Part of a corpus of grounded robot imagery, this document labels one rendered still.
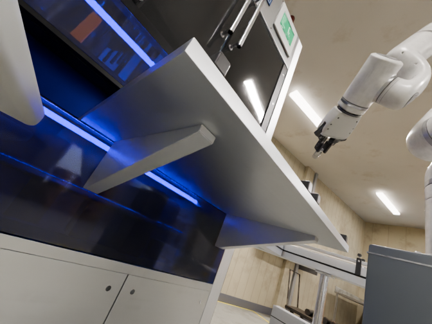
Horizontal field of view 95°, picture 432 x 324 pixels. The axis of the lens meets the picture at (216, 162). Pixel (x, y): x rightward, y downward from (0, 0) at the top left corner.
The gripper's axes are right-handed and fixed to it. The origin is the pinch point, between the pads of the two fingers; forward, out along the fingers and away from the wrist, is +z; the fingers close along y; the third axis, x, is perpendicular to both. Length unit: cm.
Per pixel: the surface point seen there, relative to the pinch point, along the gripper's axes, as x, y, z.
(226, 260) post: 27, 27, 44
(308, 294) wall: -72, -268, 436
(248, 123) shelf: 39, 42, -25
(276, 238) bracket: 29.4, 17.5, 18.3
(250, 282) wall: -59, -97, 348
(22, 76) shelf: 43, 62, -28
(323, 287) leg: 22, -42, 82
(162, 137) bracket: 33, 53, -17
